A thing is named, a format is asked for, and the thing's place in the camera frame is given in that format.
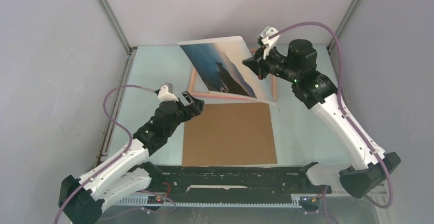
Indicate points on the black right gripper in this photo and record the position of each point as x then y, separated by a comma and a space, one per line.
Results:
258, 67

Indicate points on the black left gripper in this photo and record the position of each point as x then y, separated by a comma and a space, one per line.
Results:
193, 108

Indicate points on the pink wooden picture frame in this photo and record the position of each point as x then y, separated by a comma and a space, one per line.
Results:
274, 90

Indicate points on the seascape photo print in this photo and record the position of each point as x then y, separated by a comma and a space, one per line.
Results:
223, 70

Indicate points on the brown cardboard backing board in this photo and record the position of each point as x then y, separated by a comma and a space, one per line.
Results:
230, 135

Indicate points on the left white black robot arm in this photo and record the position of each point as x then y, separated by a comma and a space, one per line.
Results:
85, 199

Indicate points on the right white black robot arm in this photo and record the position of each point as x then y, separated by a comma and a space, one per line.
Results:
369, 164

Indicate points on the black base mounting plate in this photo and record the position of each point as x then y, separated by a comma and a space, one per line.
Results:
233, 185

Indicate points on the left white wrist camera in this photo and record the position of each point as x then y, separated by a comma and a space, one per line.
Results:
165, 93

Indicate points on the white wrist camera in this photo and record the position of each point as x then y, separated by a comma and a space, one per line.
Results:
267, 40
165, 93

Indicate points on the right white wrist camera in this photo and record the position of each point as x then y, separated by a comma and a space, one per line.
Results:
267, 40

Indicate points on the white slotted cable duct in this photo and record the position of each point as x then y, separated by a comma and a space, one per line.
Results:
142, 201

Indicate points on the left aluminium corner post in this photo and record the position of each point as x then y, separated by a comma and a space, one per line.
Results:
109, 13

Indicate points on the aluminium corner post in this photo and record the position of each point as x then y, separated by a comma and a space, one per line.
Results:
109, 13
347, 17

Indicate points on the right aluminium corner post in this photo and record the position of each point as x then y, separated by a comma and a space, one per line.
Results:
347, 17

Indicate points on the aluminium rail front beam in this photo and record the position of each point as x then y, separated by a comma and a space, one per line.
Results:
340, 191

